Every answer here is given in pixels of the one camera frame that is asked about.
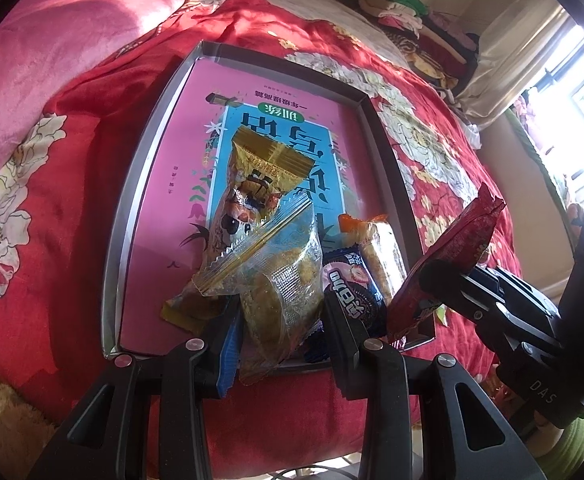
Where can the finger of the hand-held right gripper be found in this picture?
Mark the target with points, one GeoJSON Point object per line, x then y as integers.
{"type": "Point", "coordinates": [516, 285]}
{"type": "Point", "coordinates": [446, 285]}

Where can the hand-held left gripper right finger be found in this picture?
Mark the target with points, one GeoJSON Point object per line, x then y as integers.
{"type": "Point", "coordinates": [344, 345]}

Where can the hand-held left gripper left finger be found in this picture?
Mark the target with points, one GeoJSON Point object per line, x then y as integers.
{"type": "Point", "coordinates": [229, 360]}

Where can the red and white snack packet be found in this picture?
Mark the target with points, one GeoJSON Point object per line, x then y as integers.
{"type": "Point", "coordinates": [451, 255]}

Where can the blue cookie packet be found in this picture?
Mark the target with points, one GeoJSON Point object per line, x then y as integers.
{"type": "Point", "coordinates": [347, 285]}

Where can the orange wafer packet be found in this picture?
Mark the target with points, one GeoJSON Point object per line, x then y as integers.
{"type": "Point", "coordinates": [384, 255]}

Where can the yellow cartoon snack packet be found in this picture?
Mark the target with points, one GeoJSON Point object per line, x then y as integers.
{"type": "Point", "coordinates": [257, 195]}

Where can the grey metal tray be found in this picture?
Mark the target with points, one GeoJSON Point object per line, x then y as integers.
{"type": "Point", "coordinates": [133, 200]}

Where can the green cloth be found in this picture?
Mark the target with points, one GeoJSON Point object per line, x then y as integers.
{"type": "Point", "coordinates": [576, 452]}

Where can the white cloth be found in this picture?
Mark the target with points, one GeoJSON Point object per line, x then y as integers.
{"type": "Point", "coordinates": [472, 135]}

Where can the window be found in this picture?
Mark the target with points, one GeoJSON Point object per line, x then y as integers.
{"type": "Point", "coordinates": [571, 125]}

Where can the red floral blanket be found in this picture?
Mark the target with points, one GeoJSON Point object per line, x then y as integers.
{"type": "Point", "coordinates": [62, 260]}

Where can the pink and blue book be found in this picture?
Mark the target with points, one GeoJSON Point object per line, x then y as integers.
{"type": "Point", "coordinates": [182, 170]}

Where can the fluffy beige rug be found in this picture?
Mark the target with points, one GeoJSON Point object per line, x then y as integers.
{"type": "Point", "coordinates": [2, 410]}

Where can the cream curtain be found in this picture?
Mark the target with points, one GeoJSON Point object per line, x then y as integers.
{"type": "Point", "coordinates": [521, 50]}

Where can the stack of folded clothes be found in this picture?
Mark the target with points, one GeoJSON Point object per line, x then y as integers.
{"type": "Point", "coordinates": [421, 35]}

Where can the pink quilt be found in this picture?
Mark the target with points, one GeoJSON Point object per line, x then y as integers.
{"type": "Point", "coordinates": [72, 20]}

